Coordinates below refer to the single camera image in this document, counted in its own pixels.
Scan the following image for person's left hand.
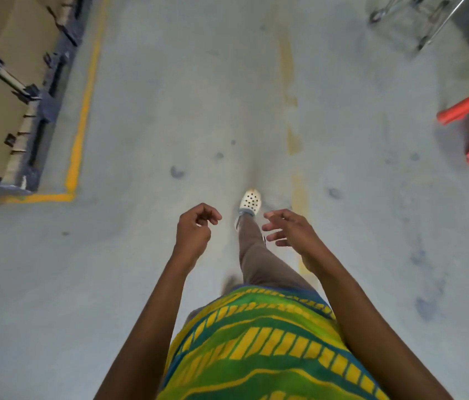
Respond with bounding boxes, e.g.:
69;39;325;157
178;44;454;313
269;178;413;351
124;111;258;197
174;202;223;274

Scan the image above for person's right hand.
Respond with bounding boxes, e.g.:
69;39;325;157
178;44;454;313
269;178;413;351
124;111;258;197
261;209;327;274

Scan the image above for person's left forearm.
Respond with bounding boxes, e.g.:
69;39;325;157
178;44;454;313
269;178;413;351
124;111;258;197
93;254;193;400

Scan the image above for person's right forearm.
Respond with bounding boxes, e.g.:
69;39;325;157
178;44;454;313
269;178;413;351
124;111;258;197
310;255;454;400

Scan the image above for white perforated clog shoe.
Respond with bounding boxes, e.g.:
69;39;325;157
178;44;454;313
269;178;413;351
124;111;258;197
234;188;263;230

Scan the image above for brown trousers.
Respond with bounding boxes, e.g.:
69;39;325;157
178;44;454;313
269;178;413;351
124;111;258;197
221;214;317;297

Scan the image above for green yellow patterned shirt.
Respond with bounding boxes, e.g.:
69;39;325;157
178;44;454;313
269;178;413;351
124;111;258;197
157;286;390;400

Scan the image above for grey metal cart frame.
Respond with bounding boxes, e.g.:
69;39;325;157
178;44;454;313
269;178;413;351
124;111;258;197
369;0;469;53

